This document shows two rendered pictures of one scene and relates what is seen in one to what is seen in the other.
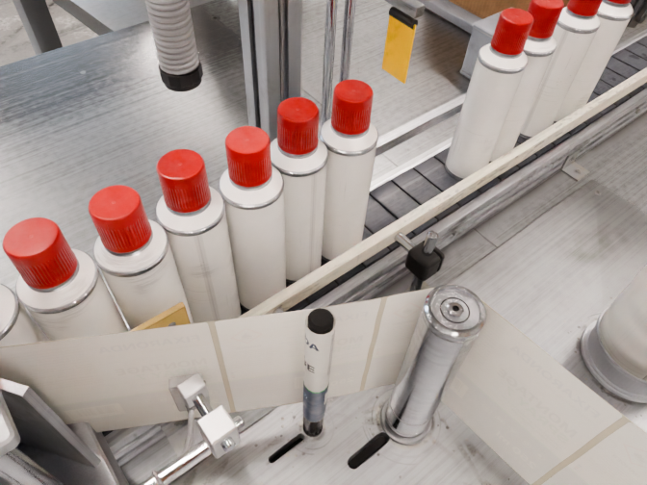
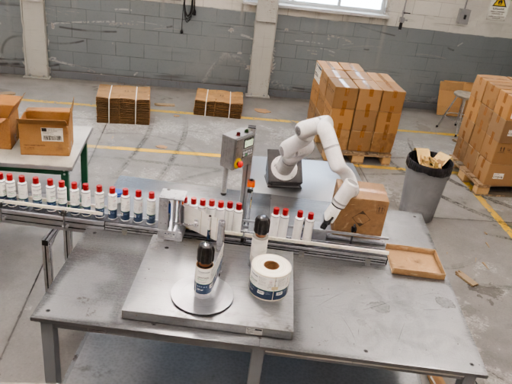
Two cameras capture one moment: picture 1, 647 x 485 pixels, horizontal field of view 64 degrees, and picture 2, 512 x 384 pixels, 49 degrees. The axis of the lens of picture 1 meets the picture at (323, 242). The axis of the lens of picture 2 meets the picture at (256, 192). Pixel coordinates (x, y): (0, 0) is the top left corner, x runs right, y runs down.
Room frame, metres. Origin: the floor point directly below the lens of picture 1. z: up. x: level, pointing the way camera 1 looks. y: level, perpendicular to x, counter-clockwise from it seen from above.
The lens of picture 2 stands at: (-1.67, -1.92, 2.62)
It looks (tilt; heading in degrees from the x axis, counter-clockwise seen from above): 27 degrees down; 41
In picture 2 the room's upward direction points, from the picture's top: 7 degrees clockwise
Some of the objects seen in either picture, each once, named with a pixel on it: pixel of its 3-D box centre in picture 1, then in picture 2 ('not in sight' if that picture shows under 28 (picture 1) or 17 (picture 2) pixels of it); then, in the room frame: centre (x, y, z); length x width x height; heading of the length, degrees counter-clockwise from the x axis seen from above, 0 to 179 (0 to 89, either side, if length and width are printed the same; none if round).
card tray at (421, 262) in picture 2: not in sight; (414, 260); (1.06, -0.81, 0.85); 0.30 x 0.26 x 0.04; 131
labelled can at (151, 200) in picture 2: not in sight; (151, 207); (0.03, 0.36, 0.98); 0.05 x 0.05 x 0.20
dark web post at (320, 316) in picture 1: (316, 383); not in sight; (0.16, 0.00, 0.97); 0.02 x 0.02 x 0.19
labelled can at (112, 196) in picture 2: not in sight; (112, 203); (-0.11, 0.53, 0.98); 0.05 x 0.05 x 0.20
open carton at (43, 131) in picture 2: not in sight; (46, 124); (0.15, 1.82, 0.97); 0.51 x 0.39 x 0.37; 54
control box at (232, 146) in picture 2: not in sight; (237, 148); (0.40, 0.07, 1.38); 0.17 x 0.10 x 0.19; 6
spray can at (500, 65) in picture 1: (487, 102); (274, 223); (0.51, -0.18, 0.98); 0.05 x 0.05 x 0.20
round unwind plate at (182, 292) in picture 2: not in sight; (202, 294); (-0.16, -0.33, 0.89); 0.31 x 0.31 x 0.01
